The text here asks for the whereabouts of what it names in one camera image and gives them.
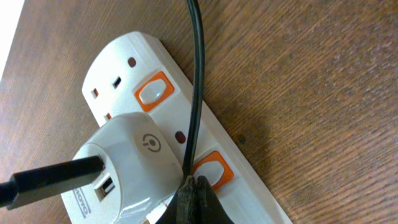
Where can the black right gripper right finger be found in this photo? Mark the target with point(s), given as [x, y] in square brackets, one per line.
[211, 210]

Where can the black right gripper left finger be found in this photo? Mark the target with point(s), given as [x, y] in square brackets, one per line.
[181, 210]

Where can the white USB charger adapter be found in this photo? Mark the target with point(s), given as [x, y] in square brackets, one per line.
[140, 171]

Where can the white power strip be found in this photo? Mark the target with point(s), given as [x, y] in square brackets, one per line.
[135, 73]

